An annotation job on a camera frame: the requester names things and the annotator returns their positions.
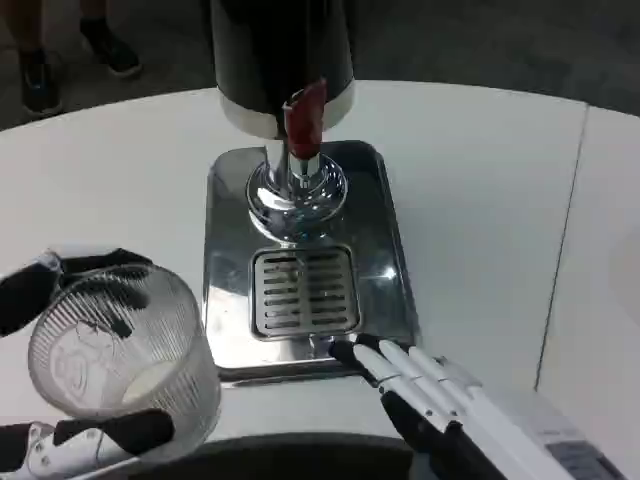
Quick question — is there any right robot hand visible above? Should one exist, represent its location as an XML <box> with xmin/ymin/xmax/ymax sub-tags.
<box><xmin>328</xmin><ymin>334</ymin><xmax>629</xmax><ymax>480</ymax></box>

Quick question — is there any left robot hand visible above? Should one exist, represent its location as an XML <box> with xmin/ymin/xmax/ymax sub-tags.
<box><xmin>0</xmin><ymin>246</ymin><xmax>177</xmax><ymax>475</ymax></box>

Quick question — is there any clear ribbed glass cup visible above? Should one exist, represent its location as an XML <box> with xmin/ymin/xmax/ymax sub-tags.
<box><xmin>26</xmin><ymin>264</ymin><xmax>223</xmax><ymax>447</ymax></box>

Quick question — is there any black robot torso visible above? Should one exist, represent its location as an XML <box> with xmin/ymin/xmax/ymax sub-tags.
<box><xmin>194</xmin><ymin>433</ymin><xmax>419</xmax><ymax>480</ymax></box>

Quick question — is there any slotted steel drip grid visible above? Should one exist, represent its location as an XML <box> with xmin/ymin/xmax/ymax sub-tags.
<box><xmin>250</xmin><ymin>245</ymin><xmax>363</xmax><ymax>338</ymax></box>

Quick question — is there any steel drip tray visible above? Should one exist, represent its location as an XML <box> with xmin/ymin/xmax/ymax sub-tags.
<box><xmin>201</xmin><ymin>139</ymin><xmax>421</xmax><ymax>375</ymax></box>

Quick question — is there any red tap lever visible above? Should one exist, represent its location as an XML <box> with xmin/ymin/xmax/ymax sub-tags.
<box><xmin>283</xmin><ymin>78</ymin><xmax>329</xmax><ymax>159</ymax></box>

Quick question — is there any black drink dispenser chrome base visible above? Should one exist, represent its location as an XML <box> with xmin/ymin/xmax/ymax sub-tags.
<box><xmin>208</xmin><ymin>0</ymin><xmax>357</xmax><ymax>249</ymax></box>

